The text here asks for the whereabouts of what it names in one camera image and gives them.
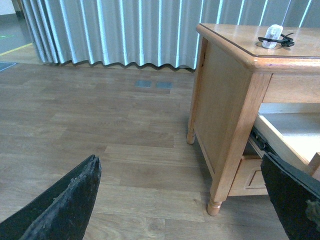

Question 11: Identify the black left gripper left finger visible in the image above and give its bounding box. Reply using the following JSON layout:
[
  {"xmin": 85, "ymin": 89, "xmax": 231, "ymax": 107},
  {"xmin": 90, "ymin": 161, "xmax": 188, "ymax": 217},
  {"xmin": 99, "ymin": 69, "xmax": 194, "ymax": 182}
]
[{"xmin": 0, "ymin": 155, "xmax": 102, "ymax": 240}]

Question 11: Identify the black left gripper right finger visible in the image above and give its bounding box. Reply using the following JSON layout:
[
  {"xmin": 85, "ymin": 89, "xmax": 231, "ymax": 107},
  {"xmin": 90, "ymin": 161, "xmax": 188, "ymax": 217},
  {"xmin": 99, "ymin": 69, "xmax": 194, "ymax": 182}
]
[{"xmin": 261, "ymin": 153, "xmax": 320, "ymax": 240}]

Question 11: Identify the wooden drawer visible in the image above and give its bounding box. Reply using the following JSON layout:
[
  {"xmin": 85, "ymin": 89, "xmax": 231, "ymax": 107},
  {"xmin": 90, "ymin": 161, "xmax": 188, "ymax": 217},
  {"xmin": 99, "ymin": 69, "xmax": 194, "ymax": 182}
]
[
  {"xmin": 228, "ymin": 155, "xmax": 268, "ymax": 197},
  {"xmin": 248, "ymin": 103, "xmax": 320, "ymax": 180}
]

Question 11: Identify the white charger with black cable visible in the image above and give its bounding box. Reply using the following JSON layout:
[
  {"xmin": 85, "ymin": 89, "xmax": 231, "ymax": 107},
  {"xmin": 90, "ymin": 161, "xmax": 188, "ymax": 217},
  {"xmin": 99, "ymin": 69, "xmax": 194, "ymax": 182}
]
[{"xmin": 258, "ymin": 24, "xmax": 295, "ymax": 49}]

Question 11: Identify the light wooden nightstand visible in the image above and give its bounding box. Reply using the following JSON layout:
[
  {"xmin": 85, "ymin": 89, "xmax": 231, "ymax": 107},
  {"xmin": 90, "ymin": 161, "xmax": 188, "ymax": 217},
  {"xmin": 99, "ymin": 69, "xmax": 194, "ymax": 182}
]
[{"xmin": 187, "ymin": 23, "xmax": 320, "ymax": 216}]

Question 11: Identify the grey pleated curtain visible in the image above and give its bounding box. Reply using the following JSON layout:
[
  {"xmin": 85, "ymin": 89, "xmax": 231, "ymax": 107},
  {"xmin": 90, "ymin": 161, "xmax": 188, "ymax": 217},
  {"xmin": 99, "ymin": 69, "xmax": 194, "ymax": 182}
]
[{"xmin": 22, "ymin": 0, "xmax": 320, "ymax": 69}]

